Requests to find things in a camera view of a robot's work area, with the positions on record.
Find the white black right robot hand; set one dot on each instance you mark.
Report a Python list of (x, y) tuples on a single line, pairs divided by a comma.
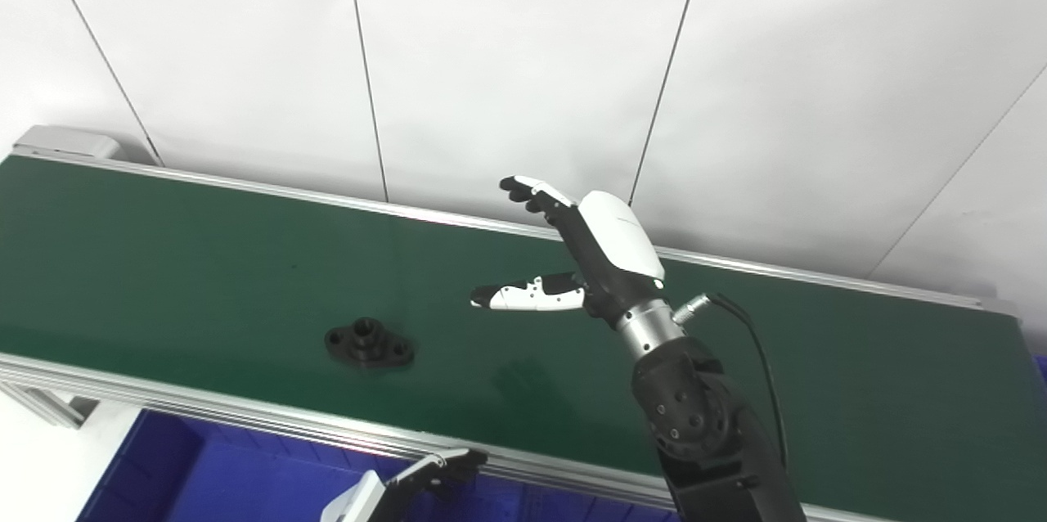
[(613, 252)]

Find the green conveyor belt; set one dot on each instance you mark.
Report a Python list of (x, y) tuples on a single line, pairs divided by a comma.
[(245, 260)]

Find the aluminium conveyor support leg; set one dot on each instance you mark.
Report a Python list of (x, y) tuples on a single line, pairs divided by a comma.
[(49, 403)]

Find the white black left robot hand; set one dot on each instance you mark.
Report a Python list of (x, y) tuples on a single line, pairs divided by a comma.
[(384, 493)]

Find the black flanged machine part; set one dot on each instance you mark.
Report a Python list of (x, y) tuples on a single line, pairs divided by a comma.
[(368, 344)]

